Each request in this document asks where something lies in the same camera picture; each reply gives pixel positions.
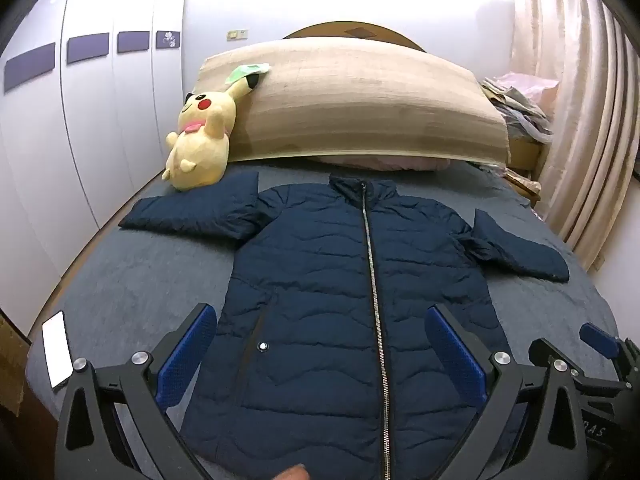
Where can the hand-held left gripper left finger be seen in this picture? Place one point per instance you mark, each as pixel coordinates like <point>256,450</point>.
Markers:
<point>187,355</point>

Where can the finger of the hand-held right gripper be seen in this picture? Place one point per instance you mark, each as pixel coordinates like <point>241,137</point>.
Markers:
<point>597,337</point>
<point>555,355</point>

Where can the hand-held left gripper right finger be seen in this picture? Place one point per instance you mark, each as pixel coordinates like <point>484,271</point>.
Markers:
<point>452,355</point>

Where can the navy puffer jacket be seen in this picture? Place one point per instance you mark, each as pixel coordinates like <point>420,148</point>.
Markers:
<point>320,285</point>

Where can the pile of bags and clothes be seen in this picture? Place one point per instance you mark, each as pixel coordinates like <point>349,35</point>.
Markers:
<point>520,105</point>

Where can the grey bed blanket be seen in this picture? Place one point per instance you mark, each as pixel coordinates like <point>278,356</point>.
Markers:
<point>150,275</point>

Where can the white smartphone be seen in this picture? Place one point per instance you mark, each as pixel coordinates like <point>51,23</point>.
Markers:
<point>56,350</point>

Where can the cardboard box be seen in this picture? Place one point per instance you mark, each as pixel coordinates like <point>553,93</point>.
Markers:
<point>12,360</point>

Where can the wooden nightstand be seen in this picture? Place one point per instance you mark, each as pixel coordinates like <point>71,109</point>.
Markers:
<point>525,160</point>

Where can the yellow plush toy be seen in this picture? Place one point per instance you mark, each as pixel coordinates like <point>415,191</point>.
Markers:
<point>200,155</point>

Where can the pink pillow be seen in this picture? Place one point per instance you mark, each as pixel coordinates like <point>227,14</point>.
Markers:
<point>380,162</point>

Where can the beige curtain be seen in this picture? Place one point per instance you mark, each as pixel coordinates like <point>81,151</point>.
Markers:
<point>580,110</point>

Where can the white wardrobe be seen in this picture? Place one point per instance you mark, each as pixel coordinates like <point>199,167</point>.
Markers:
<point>100,135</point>

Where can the green plastic packet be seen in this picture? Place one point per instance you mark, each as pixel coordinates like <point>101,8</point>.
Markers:
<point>247,71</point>

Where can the wooden headboard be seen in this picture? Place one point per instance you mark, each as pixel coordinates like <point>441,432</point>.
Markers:
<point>355,31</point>

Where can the wall socket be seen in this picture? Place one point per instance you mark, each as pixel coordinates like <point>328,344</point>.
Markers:
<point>237,34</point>

